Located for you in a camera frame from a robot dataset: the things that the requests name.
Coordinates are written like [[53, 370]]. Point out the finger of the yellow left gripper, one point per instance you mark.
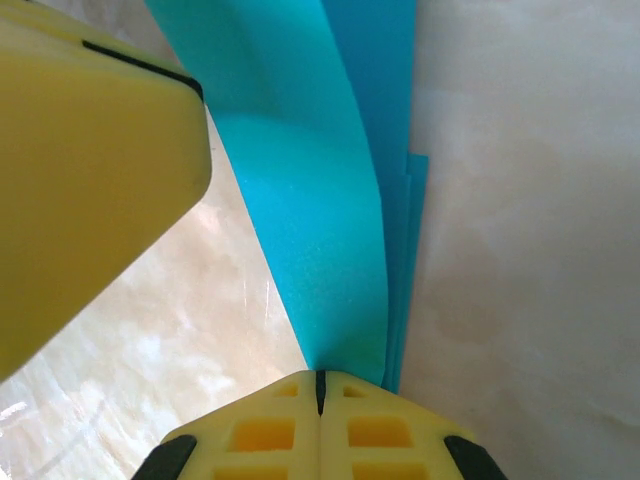
[[90, 200], [75, 25]]

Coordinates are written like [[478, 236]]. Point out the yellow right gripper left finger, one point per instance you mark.
[[260, 435]]

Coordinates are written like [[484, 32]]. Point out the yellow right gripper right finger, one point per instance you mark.
[[380, 435]]

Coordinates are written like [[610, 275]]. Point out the blue paper sheet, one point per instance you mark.
[[310, 200]]

